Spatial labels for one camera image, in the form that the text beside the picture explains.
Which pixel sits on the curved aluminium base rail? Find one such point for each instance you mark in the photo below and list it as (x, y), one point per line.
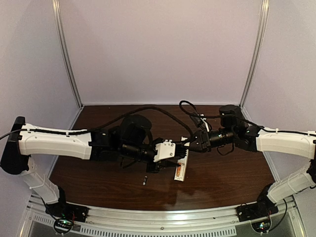
(214, 222)

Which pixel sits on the left aluminium frame post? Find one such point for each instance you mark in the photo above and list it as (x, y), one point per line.
(65, 53)

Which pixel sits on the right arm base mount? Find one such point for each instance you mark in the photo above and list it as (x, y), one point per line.
(259, 215)

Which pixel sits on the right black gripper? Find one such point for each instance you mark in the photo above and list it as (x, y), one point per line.
(204, 141)

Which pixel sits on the white remote control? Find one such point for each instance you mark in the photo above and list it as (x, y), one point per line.
(184, 162)

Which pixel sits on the orange AA battery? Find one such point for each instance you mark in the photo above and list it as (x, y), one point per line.
(178, 171)

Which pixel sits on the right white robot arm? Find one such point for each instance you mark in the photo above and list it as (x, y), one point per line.
(246, 135)

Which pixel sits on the right aluminium frame post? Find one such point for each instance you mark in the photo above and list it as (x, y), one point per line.
(263, 19)

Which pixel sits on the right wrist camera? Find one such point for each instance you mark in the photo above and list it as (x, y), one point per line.
(203, 123)

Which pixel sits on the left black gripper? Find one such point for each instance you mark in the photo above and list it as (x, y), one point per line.
(153, 167)

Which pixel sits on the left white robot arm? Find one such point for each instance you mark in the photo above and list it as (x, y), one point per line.
(132, 140)

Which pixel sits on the aluminium frame post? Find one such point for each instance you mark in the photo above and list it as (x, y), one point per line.
(65, 53)
(263, 19)

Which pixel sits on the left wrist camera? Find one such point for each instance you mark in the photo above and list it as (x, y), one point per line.
(168, 149)

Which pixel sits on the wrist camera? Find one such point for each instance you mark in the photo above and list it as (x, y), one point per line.
(203, 123)
(168, 149)

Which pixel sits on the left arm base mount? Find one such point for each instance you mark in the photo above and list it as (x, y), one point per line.
(65, 215)

